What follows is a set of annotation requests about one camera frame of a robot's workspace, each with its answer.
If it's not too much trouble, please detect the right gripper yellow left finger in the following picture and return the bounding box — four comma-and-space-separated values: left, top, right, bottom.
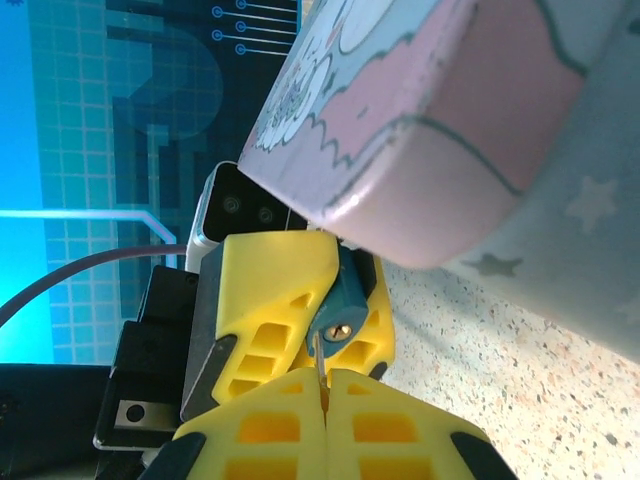
142, 369, 327, 480

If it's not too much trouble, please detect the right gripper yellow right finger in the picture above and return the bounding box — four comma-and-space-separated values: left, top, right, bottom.
327, 369, 519, 480

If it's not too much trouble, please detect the teal padlock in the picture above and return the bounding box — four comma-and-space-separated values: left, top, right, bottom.
304, 239, 374, 361

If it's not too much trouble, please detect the small silver key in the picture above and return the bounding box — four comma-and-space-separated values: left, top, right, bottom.
312, 332, 332, 399

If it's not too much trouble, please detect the blue pink cartoon tin box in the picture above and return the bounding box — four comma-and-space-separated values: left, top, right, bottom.
237, 0, 640, 359

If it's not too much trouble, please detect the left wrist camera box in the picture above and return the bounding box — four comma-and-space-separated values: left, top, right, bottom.
185, 160, 309, 274

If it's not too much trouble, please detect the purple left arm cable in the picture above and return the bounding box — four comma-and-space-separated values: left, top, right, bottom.
0, 244, 189, 326

